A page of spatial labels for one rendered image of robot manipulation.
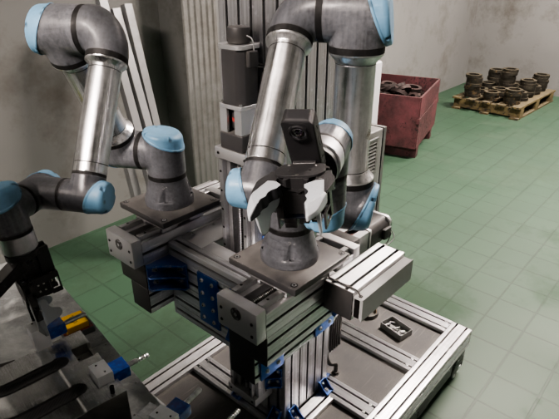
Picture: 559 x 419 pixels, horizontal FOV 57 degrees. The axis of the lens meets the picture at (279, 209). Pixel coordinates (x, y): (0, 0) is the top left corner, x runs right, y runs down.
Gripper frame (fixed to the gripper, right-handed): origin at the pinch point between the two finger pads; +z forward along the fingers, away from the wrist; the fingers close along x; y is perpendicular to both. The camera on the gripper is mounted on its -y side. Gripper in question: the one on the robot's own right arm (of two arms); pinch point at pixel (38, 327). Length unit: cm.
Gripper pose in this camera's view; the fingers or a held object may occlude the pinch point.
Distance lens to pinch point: 135.7
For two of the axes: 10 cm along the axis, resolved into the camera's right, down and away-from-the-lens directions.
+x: -6.5, -2.6, 7.1
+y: 7.6, -3.5, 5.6
